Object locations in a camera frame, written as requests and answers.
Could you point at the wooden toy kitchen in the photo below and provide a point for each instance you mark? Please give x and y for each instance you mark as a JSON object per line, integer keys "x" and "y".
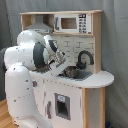
{"x": 87, "y": 97}

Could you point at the silver toy pot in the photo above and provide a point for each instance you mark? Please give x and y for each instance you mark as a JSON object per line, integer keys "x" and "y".
{"x": 71, "y": 71}

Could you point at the black toy faucet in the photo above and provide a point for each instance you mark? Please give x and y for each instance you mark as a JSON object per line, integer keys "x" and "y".
{"x": 81, "y": 63}

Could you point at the white microwave door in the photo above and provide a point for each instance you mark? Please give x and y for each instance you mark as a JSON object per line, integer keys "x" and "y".
{"x": 73, "y": 23}

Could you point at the right red stove knob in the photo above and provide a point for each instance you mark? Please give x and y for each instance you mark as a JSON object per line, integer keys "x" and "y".
{"x": 34, "y": 84}

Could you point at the grey water dispenser panel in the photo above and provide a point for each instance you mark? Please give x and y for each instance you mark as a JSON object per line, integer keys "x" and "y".
{"x": 62, "y": 106}

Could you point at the grey range hood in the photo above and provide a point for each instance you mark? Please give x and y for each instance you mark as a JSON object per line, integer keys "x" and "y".
{"x": 40, "y": 26}

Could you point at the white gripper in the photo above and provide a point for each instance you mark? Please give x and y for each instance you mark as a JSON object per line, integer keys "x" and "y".
{"x": 59, "y": 63}

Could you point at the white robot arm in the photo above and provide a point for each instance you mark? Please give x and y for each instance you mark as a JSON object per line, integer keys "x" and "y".
{"x": 33, "y": 51}

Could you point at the grey toy sink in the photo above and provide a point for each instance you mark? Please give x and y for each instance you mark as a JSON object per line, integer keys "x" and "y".
{"x": 81, "y": 75}

